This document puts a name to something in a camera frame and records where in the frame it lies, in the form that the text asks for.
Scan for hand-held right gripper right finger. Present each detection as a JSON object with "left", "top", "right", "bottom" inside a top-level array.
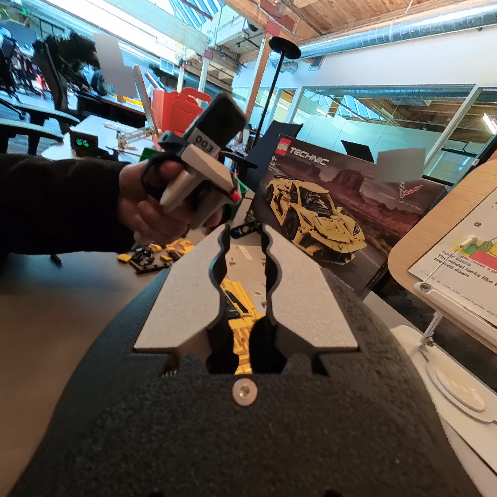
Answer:
[{"left": 248, "top": 224, "right": 360, "bottom": 375}]

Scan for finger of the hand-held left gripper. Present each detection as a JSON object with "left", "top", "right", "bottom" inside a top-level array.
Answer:
[
  {"left": 180, "top": 144, "right": 242, "bottom": 196},
  {"left": 189, "top": 182, "right": 235, "bottom": 230}
]

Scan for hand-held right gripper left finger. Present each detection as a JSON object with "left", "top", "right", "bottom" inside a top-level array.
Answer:
[{"left": 133, "top": 223, "right": 236, "bottom": 374}]

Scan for black brick beam piece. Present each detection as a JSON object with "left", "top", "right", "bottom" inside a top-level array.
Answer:
[{"left": 230, "top": 221, "right": 262, "bottom": 240}]

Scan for instruction booklet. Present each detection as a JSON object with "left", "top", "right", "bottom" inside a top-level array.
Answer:
[{"left": 225, "top": 245, "right": 269, "bottom": 308}]

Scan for yellow toy brick car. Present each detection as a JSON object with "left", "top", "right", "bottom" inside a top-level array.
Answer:
[{"left": 219, "top": 277, "right": 269, "bottom": 376}]

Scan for person's left forearm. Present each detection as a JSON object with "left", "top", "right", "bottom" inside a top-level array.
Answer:
[{"left": 0, "top": 153, "right": 135, "bottom": 258}]

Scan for grey desk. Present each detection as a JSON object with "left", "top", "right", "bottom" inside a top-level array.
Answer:
[{"left": 0, "top": 114, "right": 497, "bottom": 497}]

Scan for person's left hand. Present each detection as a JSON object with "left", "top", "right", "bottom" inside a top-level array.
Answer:
[{"left": 118, "top": 159, "right": 225, "bottom": 246}]

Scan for black office chair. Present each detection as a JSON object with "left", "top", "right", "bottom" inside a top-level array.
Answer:
[
  {"left": 0, "top": 38, "right": 81, "bottom": 155},
  {"left": 219, "top": 149, "right": 259, "bottom": 184}
]

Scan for green storage bin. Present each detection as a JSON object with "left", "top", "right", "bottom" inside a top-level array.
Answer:
[{"left": 140, "top": 147, "right": 249, "bottom": 218}]

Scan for red storage bin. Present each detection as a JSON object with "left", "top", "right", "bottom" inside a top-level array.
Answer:
[{"left": 151, "top": 87, "right": 214, "bottom": 137}]

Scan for pile of black brick parts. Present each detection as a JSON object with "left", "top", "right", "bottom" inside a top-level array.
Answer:
[{"left": 116, "top": 238, "right": 195, "bottom": 275}]

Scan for black floor lamp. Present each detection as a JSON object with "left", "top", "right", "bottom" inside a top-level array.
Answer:
[{"left": 254, "top": 36, "right": 303, "bottom": 141}]

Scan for toy car box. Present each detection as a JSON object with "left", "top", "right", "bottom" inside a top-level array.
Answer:
[{"left": 248, "top": 134, "right": 448, "bottom": 296}]

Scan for black device green display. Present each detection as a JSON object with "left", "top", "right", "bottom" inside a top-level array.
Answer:
[{"left": 69, "top": 131, "right": 99, "bottom": 157}]

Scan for white paper notice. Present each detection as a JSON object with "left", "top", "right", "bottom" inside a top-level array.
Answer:
[{"left": 407, "top": 186, "right": 497, "bottom": 327}]

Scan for white sign stand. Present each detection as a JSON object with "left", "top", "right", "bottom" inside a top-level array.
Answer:
[{"left": 390, "top": 281, "right": 497, "bottom": 479}]

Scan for metal ceiling duct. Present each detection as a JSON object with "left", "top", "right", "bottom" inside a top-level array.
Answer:
[{"left": 269, "top": 3, "right": 497, "bottom": 65}]

